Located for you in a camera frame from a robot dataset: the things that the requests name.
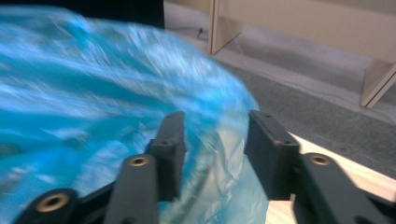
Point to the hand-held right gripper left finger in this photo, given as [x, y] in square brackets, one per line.
[171, 155]

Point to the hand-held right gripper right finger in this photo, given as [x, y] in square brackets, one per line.
[271, 161]

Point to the blue plastic trash bag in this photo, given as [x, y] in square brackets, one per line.
[93, 77]

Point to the beige wooden desk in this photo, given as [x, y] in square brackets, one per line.
[311, 21]

